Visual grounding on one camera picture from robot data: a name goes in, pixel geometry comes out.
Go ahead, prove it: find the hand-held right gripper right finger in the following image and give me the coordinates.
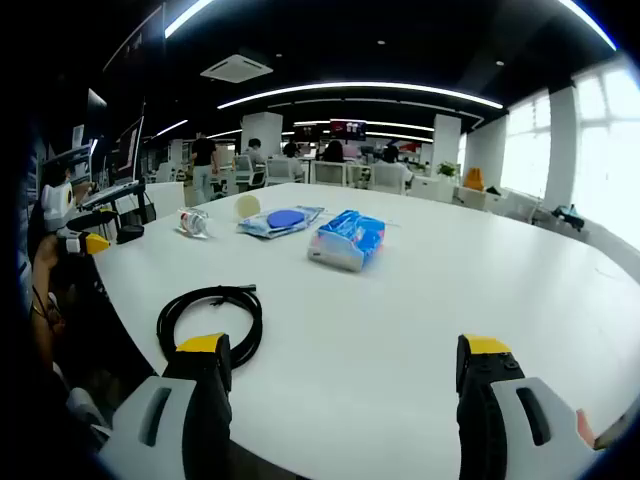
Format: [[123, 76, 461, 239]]
[[455, 333, 609, 480]]

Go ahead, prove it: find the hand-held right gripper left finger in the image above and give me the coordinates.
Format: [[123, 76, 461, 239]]
[[98, 332, 234, 480]]

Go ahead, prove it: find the clear water bottle tabletop item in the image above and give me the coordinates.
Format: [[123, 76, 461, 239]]
[[175, 207, 214, 240]]

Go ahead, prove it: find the black cable coil tabletop item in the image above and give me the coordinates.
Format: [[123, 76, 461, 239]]
[[156, 283, 265, 371]]

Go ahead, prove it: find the paper cup tabletop item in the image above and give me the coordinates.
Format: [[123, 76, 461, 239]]
[[233, 194, 262, 224]]

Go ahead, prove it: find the blue wipes pack tabletop item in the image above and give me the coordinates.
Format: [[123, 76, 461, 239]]
[[236, 204, 326, 240]]

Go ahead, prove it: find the blue tissue pack tabletop item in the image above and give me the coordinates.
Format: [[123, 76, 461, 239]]
[[306, 208, 387, 274]]

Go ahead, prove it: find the person's right hand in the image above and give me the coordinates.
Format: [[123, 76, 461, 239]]
[[575, 408, 599, 450]]

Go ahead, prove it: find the silver laptop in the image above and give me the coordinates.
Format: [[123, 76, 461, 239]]
[[79, 179, 144, 209]]

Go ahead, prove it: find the white office chair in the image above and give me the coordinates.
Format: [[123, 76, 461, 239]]
[[144, 181, 186, 221], [369, 163, 407, 195], [233, 154, 266, 194], [312, 160, 349, 187], [264, 158, 306, 187]]

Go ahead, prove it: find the white worn device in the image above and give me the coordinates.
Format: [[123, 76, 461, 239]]
[[65, 387, 114, 431]]

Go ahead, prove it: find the lit computer monitor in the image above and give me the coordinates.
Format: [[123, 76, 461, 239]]
[[117, 114, 146, 181]]

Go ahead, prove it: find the dark computer monitor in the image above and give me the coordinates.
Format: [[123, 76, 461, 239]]
[[84, 87, 109, 146]]

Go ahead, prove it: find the person's dark clothed body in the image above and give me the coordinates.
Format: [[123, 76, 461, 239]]
[[27, 259, 166, 451]]

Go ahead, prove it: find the white table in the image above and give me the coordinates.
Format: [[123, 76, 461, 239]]
[[92, 182, 640, 480]]

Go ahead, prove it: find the ceiling air conditioner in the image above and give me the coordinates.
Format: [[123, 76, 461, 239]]
[[199, 53, 275, 84]]

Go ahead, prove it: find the curved ceiling light strip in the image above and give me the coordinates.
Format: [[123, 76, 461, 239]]
[[217, 81, 504, 110], [164, 0, 619, 51]]

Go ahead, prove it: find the dark bag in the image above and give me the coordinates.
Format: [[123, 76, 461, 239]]
[[552, 203, 586, 232]]

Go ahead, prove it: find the white low cabinet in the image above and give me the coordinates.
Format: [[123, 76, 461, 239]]
[[409, 174, 506, 214]]

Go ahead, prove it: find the window with blinds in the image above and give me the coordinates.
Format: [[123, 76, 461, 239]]
[[502, 94, 551, 199]]

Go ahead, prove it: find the large bright window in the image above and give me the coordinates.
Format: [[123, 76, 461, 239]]
[[572, 57, 640, 236]]

